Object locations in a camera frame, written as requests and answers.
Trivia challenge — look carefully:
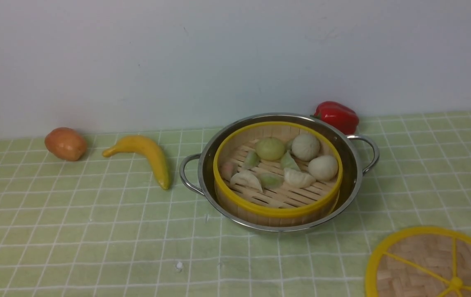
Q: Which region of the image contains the yellow-rimmed bamboo steamer basket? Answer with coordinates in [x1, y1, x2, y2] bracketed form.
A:
[213, 121, 343, 227]

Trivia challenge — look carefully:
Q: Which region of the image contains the yellow bamboo steamer lid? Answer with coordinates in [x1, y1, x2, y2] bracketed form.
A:
[365, 226, 471, 297]

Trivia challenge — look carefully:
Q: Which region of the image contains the stainless steel pot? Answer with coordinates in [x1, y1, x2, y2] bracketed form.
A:
[180, 113, 379, 232]

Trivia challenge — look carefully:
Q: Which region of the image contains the pale dumpling at left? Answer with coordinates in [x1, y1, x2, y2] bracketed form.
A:
[230, 170, 263, 193]

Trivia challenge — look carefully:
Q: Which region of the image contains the pale green round bun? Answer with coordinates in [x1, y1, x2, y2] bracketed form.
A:
[255, 137, 286, 161]

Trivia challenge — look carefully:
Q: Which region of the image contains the green dumpling near front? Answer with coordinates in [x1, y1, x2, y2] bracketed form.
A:
[258, 172, 284, 189]

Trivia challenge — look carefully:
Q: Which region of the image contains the green dumpling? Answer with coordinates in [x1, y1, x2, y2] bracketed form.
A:
[258, 172, 284, 189]
[280, 150, 301, 172]

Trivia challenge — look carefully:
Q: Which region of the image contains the white dumpling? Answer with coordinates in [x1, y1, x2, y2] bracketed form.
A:
[283, 168, 316, 189]

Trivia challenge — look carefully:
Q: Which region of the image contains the white round bun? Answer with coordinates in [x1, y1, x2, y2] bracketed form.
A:
[291, 133, 320, 162]

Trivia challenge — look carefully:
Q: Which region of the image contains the white smooth bun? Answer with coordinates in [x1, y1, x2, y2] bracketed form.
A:
[308, 155, 339, 182]

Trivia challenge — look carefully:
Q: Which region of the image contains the yellow banana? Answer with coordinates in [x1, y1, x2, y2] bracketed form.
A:
[102, 135, 172, 190]

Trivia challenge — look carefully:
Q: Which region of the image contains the red bell pepper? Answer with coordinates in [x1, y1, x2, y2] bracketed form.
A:
[312, 100, 360, 135]

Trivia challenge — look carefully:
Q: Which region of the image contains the green checked tablecloth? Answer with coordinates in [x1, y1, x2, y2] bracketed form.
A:
[0, 111, 471, 297]

